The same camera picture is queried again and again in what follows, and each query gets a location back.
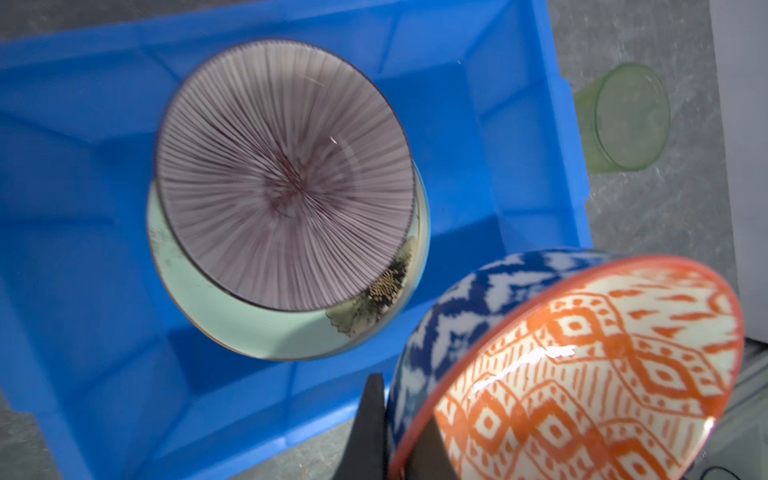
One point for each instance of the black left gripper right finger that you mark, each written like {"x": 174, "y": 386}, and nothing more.
{"x": 429, "y": 459}

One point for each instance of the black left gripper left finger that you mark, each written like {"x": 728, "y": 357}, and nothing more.
{"x": 364, "y": 457}

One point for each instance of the green flower plate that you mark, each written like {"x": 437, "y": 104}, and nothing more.
{"x": 288, "y": 336}

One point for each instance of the blue white patterned bowl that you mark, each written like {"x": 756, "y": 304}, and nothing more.
{"x": 570, "y": 363}

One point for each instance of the red rimmed bottom bowl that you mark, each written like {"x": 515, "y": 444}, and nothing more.
{"x": 285, "y": 175}

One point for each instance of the green glass cup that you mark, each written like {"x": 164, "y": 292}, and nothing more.
{"x": 624, "y": 120}

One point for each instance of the blue plastic bin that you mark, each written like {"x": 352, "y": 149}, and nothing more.
{"x": 122, "y": 384}

